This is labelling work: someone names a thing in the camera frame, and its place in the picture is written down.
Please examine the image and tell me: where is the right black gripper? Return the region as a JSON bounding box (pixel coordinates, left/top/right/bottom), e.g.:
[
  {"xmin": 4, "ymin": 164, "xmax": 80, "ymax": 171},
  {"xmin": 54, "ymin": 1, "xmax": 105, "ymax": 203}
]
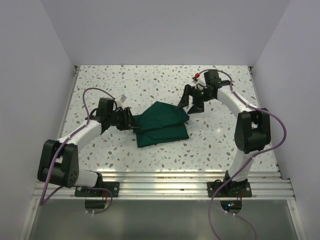
[{"xmin": 177, "ymin": 84, "xmax": 215, "ymax": 115}]

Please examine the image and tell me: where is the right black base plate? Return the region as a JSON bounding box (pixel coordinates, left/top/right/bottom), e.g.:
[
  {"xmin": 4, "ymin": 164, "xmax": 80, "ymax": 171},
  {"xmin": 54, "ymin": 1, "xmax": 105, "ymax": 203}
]
[{"xmin": 206, "ymin": 179, "xmax": 253, "ymax": 198}]

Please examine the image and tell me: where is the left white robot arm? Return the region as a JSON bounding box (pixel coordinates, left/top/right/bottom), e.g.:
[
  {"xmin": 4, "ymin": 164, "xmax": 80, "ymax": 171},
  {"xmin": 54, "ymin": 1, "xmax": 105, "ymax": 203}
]
[{"xmin": 37, "ymin": 98, "xmax": 140, "ymax": 197}]

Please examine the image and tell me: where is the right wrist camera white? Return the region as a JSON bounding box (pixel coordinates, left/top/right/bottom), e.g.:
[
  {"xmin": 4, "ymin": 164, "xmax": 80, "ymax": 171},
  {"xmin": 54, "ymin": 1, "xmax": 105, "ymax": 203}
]
[{"xmin": 192, "ymin": 73, "xmax": 205, "ymax": 86}]

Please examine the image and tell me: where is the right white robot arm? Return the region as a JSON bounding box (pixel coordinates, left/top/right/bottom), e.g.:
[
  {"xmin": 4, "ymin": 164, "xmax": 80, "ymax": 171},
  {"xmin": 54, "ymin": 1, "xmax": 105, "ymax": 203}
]
[{"xmin": 177, "ymin": 69, "xmax": 271, "ymax": 197}]

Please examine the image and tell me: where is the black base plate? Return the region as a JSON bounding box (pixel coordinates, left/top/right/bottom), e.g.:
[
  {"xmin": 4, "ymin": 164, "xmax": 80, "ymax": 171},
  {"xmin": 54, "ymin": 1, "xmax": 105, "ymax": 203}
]
[
  {"xmin": 74, "ymin": 181, "xmax": 120, "ymax": 198},
  {"xmin": 206, "ymin": 179, "xmax": 253, "ymax": 198}
]

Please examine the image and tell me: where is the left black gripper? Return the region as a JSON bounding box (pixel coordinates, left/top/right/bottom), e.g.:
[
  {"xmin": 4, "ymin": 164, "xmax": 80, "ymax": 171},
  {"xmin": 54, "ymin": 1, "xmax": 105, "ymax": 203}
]
[{"xmin": 107, "ymin": 106, "xmax": 140, "ymax": 131}]

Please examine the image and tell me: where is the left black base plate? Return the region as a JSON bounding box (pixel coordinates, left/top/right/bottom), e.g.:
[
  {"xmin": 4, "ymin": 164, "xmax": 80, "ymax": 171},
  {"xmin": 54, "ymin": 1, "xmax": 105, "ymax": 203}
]
[{"xmin": 74, "ymin": 181, "xmax": 120, "ymax": 198}]

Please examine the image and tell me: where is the green surgical drape cloth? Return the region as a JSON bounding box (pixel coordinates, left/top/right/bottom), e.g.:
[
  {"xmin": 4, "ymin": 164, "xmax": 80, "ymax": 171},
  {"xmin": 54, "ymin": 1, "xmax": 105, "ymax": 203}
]
[{"xmin": 133, "ymin": 101, "xmax": 190, "ymax": 148}]

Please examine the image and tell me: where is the aluminium frame rail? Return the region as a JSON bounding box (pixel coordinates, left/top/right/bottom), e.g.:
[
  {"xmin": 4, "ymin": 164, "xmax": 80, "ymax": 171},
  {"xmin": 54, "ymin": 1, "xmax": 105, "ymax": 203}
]
[{"xmin": 31, "ymin": 169, "xmax": 296, "ymax": 201}]

